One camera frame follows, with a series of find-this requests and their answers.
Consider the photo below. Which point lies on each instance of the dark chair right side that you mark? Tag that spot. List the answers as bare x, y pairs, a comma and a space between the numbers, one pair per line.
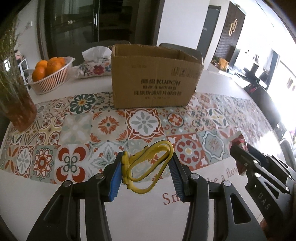
266, 105

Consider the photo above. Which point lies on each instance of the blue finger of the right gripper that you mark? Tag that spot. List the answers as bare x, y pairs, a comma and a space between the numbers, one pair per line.
247, 158
269, 167

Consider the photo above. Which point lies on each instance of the person right hand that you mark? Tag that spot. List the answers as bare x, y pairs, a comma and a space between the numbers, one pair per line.
267, 231

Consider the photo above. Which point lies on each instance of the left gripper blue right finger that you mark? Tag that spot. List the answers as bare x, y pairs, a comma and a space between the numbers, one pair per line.
233, 218

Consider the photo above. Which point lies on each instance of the dark chair back right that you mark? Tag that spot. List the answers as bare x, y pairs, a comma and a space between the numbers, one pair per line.
193, 52

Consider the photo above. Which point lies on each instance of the small red candy packet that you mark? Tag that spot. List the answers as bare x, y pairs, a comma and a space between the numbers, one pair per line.
238, 146

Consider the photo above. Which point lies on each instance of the orange fruit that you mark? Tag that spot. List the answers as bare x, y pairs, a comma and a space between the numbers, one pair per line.
53, 66
39, 73
42, 63

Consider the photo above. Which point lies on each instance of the dried flower bouquet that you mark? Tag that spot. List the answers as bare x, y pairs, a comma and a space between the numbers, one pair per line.
13, 90

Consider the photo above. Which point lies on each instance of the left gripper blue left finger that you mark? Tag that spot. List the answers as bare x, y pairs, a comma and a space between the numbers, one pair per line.
60, 219

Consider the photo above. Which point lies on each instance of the pink fruit basket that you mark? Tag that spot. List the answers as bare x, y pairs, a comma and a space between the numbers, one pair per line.
52, 81

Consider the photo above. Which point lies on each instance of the dark chair back left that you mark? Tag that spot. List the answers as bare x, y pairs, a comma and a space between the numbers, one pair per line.
107, 43

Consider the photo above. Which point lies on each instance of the black glass cabinet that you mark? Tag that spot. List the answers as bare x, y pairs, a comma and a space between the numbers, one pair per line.
63, 27

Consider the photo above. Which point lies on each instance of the dark chair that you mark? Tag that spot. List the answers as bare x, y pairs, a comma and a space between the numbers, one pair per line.
193, 52
266, 105
107, 43

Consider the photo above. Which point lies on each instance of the patterned table runner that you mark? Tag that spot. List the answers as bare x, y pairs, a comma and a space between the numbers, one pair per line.
75, 137

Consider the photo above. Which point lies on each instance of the brown cardboard box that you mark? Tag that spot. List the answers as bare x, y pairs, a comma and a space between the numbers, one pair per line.
148, 76

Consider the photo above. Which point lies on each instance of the glass vase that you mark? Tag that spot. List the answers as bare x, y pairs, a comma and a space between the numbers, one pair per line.
19, 111

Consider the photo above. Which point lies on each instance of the white tv console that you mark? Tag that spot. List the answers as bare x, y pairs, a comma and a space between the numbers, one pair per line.
242, 81

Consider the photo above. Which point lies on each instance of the floral tissue box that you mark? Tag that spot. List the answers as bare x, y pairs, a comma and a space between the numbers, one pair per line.
97, 62

